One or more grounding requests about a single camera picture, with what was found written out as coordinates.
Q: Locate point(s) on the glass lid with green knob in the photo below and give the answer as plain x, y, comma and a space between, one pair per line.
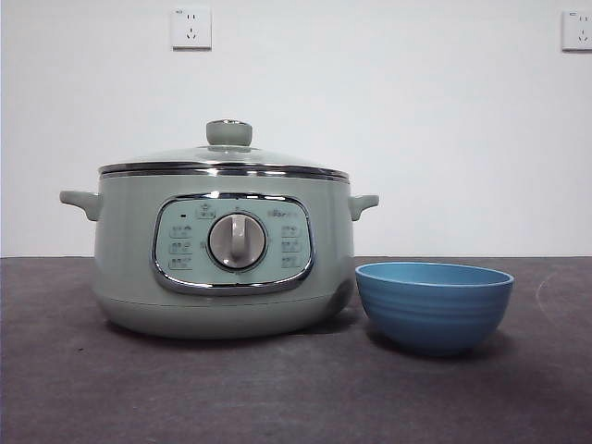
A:
230, 134

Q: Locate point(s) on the pale green electric steamer pot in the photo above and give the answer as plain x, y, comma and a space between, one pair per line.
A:
125, 259

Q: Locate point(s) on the blue ribbed bowl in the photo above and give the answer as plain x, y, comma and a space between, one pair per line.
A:
435, 319

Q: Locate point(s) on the white wall socket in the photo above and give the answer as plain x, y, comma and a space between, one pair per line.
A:
578, 31
192, 28

